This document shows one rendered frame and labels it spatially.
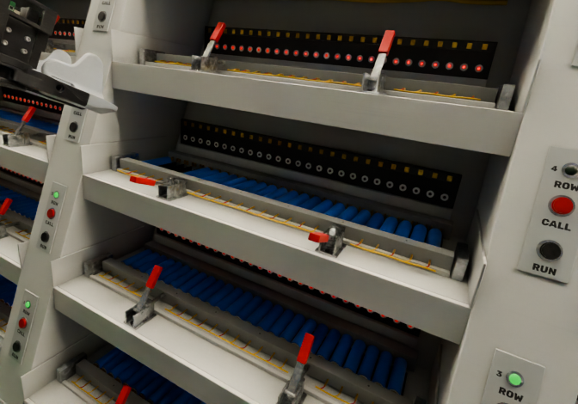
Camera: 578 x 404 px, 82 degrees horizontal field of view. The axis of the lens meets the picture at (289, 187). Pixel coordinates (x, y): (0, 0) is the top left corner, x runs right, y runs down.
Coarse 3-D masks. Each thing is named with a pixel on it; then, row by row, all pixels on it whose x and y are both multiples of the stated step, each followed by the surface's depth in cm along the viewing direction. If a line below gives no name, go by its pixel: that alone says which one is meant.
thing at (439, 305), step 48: (96, 144) 58; (144, 144) 67; (96, 192) 56; (144, 192) 53; (192, 240) 49; (240, 240) 45; (288, 240) 43; (480, 240) 37; (336, 288) 40; (384, 288) 37; (432, 288) 36
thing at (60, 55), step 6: (54, 54) 38; (60, 54) 39; (66, 54) 40; (42, 60) 37; (60, 60) 39; (66, 60) 40; (54, 78) 39; (30, 90) 36; (36, 90) 36; (42, 96) 38; (48, 96) 38; (60, 102) 40; (66, 102) 40; (78, 108) 41; (84, 108) 42
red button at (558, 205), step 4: (556, 200) 31; (560, 200) 31; (564, 200) 31; (568, 200) 30; (552, 204) 31; (556, 204) 31; (560, 204) 31; (564, 204) 31; (568, 204) 30; (572, 204) 30; (552, 208) 31; (556, 208) 31; (560, 208) 31; (564, 208) 31; (568, 208) 30; (572, 208) 30; (556, 212) 31; (560, 212) 31; (564, 212) 30; (568, 212) 30
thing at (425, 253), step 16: (128, 160) 60; (160, 176) 57; (176, 176) 55; (192, 176) 55; (208, 192) 53; (224, 192) 51; (240, 192) 51; (240, 208) 48; (256, 208) 49; (272, 208) 48; (288, 208) 47; (288, 224) 45; (304, 224) 46; (320, 224) 45; (352, 224) 44; (352, 240) 43; (368, 240) 42; (384, 240) 41; (400, 240) 41; (416, 256) 40; (432, 256) 39; (448, 256) 38
